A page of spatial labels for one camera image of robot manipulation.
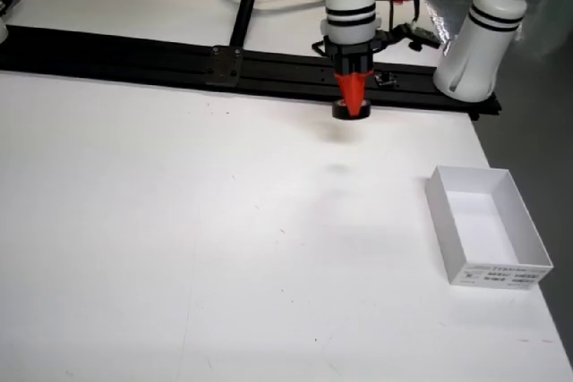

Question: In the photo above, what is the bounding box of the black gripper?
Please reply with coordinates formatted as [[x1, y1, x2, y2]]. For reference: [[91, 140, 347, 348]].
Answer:
[[323, 35, 386, 117]]

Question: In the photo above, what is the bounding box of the black tape roll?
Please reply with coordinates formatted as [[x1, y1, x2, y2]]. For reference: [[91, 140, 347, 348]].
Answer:
[[331, 97, 373, 123]]

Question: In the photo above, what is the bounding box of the white cardboard bin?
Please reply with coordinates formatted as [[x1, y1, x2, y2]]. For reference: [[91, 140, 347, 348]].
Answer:
[[424, 165, 555, 287]]

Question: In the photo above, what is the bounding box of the grey metal joint plate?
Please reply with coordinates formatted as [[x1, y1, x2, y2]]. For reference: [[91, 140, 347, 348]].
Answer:
[[204, 45, 245, 89]]

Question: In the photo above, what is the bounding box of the black tripod stand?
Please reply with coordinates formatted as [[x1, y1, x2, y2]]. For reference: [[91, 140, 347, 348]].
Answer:
[[195, 0, 326, 50]]

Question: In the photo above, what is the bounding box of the small black rail fitting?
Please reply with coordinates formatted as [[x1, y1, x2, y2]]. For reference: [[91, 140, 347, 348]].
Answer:
[[374, 70, 398, 89]]

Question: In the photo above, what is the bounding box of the long black aluminium rail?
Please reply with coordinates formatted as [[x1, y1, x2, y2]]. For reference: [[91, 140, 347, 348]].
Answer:
[[0, 23, 503, 123]]

